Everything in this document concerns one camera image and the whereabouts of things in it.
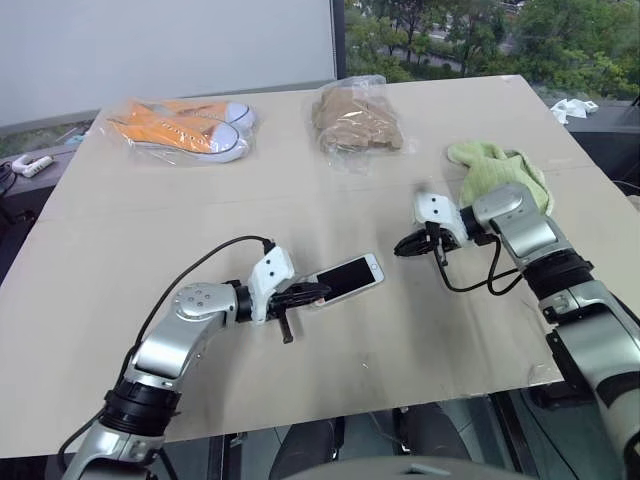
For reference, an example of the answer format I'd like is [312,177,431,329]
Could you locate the white board panel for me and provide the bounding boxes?
[0,0,337,127]

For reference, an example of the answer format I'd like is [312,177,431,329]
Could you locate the clear tape piece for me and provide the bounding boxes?
[526,361,565,387]

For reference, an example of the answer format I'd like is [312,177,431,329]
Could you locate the dark window post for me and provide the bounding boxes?
[331,0,348,81]

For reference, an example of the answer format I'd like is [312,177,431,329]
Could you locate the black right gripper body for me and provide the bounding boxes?
[423,224,463,255]

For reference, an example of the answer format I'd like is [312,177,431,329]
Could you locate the orange sneakers in bag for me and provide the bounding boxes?
[99,96,262,169]

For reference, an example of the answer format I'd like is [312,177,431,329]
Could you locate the grey curved shell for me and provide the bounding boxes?
[281,453,504,480]

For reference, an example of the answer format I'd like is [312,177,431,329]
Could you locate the white smartphone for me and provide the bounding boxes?
[311,253,387,307]

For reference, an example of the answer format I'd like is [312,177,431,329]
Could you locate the white plastic power strip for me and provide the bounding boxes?
[10,154,54,178]

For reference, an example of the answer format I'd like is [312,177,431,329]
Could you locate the beige cardboard sheet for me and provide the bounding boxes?
[0,74,640,445]

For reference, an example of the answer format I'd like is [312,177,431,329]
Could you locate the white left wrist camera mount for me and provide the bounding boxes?
[247,245,297,327]

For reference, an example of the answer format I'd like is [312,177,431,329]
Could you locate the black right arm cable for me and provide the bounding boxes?
[433,233,527,297]

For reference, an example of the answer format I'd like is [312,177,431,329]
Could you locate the orange canvas sneaker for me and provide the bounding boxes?
[126,100,258,129]
[106,116,241,163]

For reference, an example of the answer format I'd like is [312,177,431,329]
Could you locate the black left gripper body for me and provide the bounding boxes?
[268,284,303,346]

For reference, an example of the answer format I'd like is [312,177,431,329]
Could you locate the green towel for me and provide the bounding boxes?
[445,140,557,218]

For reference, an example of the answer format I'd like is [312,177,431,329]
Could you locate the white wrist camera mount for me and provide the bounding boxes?
[247,245,297,327]
[413,190,475,249]

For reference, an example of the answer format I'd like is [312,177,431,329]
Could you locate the crumpled white paper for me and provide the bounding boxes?
[549,97,599,126]

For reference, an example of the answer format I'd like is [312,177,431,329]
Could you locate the clear plastic cloth bag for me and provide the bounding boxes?
[304,74,419,177]

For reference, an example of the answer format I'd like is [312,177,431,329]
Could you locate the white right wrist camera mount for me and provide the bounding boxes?
[413,190,475,249]

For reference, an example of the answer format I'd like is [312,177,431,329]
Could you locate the brown folded cloth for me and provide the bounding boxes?
[311,86,404,154]

